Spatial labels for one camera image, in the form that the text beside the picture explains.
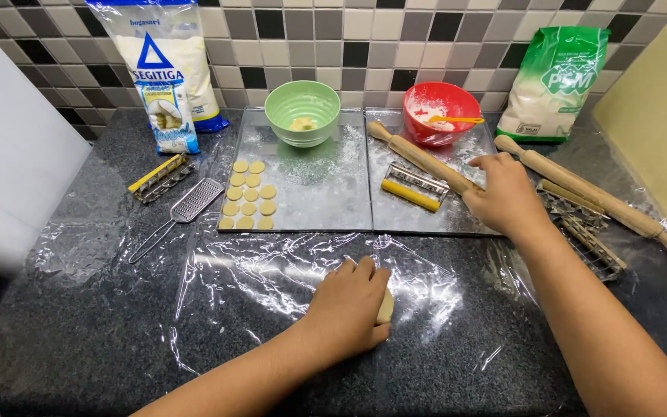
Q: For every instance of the orange plastic spoon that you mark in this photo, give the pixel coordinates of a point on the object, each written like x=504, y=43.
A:
x=455, y=120

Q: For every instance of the clear plastic sheet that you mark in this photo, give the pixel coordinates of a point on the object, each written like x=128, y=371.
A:
x=252, y=272

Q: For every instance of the person's left hand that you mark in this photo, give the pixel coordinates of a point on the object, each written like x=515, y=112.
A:
x=342, y=313

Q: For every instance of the small blue white packet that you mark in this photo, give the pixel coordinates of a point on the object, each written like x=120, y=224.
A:
x=168, y=119

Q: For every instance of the white appliance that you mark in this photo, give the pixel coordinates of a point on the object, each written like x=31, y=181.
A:
x=15, y=156

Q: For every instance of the white flour in bowl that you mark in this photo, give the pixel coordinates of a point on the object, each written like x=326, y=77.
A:
x=429, y=113

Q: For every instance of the pale dough ball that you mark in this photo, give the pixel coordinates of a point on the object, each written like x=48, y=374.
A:
x=385, y=307

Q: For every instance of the green white sugar bag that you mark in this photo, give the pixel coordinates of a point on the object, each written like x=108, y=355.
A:
x=559, y=81

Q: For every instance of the red plastic bowl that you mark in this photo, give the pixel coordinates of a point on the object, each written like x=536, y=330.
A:
x=455, y=101

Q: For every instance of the dough lump in bowl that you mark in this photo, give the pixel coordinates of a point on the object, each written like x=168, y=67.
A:
x=303, y=124

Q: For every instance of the person's right hand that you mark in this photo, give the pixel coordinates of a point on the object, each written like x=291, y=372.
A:
x=510, y=197

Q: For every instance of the group of round dough discs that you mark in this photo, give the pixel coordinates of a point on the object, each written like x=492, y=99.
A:
x=249, y=194

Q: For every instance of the large blue white flour bag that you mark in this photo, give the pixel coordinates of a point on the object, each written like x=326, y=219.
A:
x=163, y=40

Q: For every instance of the short wooden rolling pin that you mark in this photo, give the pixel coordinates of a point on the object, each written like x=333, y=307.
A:
x=414, y=156

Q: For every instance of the metal baking tray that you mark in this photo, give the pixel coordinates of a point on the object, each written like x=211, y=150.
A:
x=316, y=185
x=409, y=223

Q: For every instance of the long wooden rolling pin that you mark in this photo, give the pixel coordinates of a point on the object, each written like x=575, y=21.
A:
x=588, y=194

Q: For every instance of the green plastic bowl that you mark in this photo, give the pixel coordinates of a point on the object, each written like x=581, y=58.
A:
x=303, y=101

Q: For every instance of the metal handheld grater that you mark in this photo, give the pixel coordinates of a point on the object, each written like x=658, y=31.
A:
x=194, y=200

